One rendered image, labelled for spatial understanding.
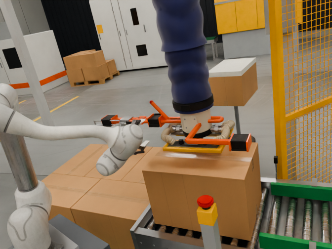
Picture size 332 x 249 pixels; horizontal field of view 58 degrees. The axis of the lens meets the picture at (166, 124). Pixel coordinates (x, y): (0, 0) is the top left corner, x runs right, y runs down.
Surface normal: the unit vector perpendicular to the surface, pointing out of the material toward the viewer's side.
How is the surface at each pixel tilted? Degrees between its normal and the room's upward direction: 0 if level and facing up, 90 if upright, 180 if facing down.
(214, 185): 90
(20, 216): 10
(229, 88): 90
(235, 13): 90
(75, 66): 90
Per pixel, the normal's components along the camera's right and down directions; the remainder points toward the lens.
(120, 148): -0.10, 0.63
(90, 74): -0.35, 0.41
